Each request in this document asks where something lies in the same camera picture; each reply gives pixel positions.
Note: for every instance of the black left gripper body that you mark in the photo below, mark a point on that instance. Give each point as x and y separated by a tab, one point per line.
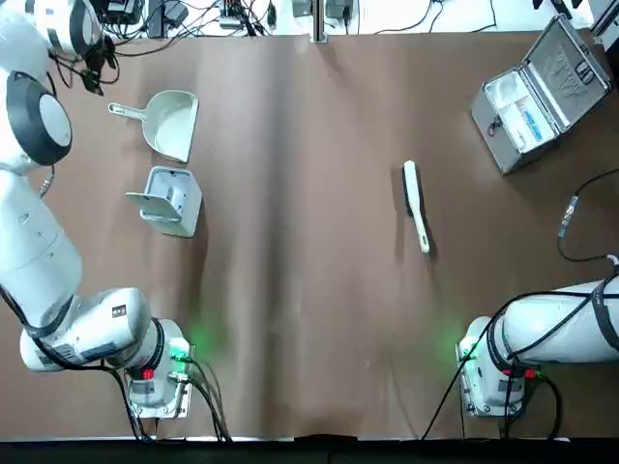
100	55

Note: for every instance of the pale green plastic dustpan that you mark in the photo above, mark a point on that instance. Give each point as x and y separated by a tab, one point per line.
171	125

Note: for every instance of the white hand brush dark bristles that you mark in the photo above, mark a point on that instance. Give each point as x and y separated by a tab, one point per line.
415	203

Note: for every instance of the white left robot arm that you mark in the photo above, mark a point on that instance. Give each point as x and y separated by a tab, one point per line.
43	241

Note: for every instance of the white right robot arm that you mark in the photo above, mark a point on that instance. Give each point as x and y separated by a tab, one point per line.
541	319

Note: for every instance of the white trash can with lid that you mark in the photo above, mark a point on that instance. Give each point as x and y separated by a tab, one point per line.
186	203

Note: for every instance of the black power adapter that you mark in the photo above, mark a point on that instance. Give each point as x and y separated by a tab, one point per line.
167	17

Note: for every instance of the grey power strip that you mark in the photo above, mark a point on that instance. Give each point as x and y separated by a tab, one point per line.
235	12

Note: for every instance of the open aluminium case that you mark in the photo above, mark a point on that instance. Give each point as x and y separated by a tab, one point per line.
546	72

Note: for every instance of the black network switch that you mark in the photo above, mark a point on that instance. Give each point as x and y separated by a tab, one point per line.
121	9

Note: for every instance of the aluminium frame post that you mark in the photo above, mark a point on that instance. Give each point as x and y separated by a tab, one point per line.
607	17
319	24

